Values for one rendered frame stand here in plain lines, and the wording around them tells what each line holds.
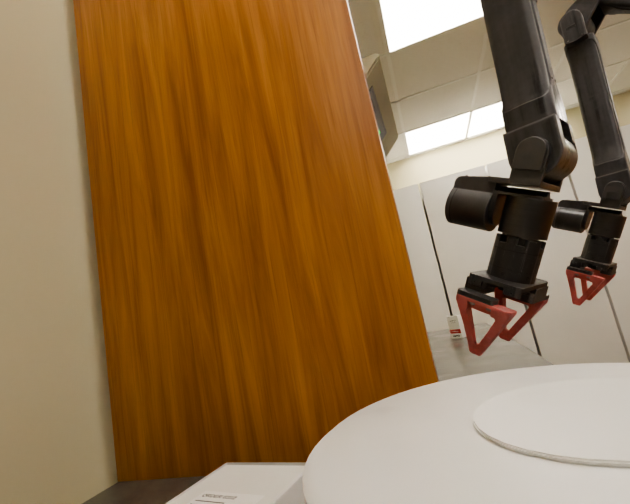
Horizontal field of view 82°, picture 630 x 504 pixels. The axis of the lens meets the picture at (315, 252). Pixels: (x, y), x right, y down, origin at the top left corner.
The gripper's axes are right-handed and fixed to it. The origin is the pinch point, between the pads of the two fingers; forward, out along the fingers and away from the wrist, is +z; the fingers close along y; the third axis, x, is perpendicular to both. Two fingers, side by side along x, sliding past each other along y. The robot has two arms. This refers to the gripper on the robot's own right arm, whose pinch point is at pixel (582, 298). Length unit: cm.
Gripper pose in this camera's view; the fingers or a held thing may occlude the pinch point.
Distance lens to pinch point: 104.0
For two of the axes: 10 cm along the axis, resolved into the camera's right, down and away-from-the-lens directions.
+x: 6.5, 2.6, -7.1
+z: -1.5, 9.7, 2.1
